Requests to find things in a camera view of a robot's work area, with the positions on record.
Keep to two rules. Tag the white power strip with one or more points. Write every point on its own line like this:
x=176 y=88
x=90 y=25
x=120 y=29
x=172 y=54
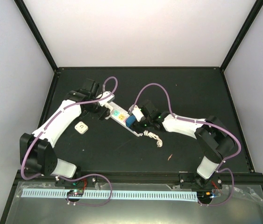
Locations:
x=120 y=115

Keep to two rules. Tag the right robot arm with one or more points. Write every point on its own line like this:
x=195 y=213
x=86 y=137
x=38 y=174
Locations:
x=214 y=140

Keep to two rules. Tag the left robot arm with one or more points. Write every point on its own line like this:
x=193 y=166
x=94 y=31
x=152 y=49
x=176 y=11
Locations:
x=38 y=157

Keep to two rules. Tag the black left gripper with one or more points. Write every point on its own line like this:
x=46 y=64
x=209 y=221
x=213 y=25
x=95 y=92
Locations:
x=103 y=114

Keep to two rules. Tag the white plug adapter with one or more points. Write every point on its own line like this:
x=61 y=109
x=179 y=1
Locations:
x=81 y=127

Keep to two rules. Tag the blue cube socket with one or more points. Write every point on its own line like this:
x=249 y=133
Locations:
x=130 y=121

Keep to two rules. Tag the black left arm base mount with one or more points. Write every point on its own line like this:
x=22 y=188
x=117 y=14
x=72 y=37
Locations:
x=80 y=184

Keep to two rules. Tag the light blue slotted cable duct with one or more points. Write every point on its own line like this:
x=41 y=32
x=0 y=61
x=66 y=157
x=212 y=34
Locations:
x=114 y=195

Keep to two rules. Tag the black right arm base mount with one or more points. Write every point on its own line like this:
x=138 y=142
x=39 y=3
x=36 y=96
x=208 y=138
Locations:
x=195 y=182

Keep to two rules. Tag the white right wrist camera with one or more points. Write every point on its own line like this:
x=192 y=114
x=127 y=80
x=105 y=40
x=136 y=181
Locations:
x=136 y=111

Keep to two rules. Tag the small green circuit board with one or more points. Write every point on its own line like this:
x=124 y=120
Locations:
x=75 y=192

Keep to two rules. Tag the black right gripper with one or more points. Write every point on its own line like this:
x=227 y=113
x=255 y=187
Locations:
x=138 y=128

